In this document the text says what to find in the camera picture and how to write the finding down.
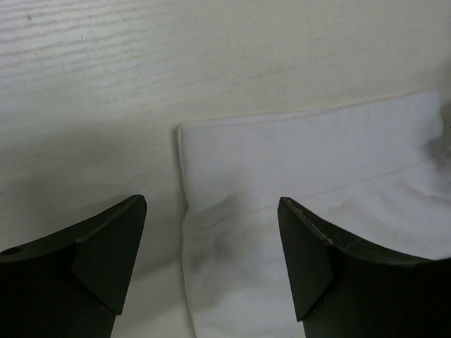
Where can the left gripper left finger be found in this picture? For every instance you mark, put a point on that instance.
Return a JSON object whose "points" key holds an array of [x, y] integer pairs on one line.
{"points": [[74, 282]]}

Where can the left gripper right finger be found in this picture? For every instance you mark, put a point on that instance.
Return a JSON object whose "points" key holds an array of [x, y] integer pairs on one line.
{"points": [[345, 286]]}

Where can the white skirt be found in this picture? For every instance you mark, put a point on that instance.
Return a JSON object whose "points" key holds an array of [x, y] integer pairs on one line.
{"points": [[379, 170]]}

